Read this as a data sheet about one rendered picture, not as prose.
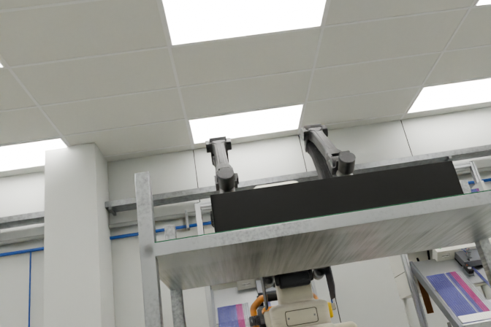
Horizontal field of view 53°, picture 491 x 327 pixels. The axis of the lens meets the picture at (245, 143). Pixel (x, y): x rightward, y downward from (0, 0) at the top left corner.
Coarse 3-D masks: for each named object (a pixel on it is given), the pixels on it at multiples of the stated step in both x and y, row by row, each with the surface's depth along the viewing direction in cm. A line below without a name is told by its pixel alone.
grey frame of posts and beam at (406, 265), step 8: (472, 168) 391; (472, 176) 392; (400, 256) 365; (408, 264) 360; (408, 272) 358; (408, 280) 356; (416, 288) 353; (416, 296) 351; (416, 304) 348; (416, 312) 349; (424, 312) 346; (424, 320) 344
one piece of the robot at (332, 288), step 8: (296, 272) 192; (304, 272) 192; (320, 272) 195; (328, 272) 188; (264, 280) 191; (272, 280) 191; (280, 280) 191; (288, 280) 191; (296, 280) 191; (304, 280) 191; (328, 280) 190; (264, 288) 182; (264, 296) 183; (264, 304) 185
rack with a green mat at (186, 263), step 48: (144, 192) 101; (480, 192) 102; (144, 240) 97; (192, 240) 97; (240, 240) 97; (288, 240) 102; (336, 240) 109; (384, 240) 118; (432, 240) 128; (480, 240) 140; (144, 288) 93
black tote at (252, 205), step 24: (408, 168) 115; (432, 168) 116; (240, 192) 112; (264, 192) 112; (288, 192) 112; (312, 192) 112; (336, 192) 113; (360, 192) 113; (384, 192) 113; (408, 192) 113; (432, 192) 113; (456, 192) 113; (216, 216) 109; (240, 216) 110; (264, 216) 110; (288, 216) 110; (312, 216) 110
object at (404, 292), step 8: (392, 256) 396; (408, 256) 375; (416, 256) 375; (424, 256) 375; (392, 264) 398; (400, 264) 380; (392, 272) 401; (400, 272) 382; (400, 280) 385; (416, 280) 368; (400, 288) 387; (408, 288) 370; (400, 296) 390; (408, 296) 380; (488, 296) 390; (408, 312) 385; (408, 320) 383
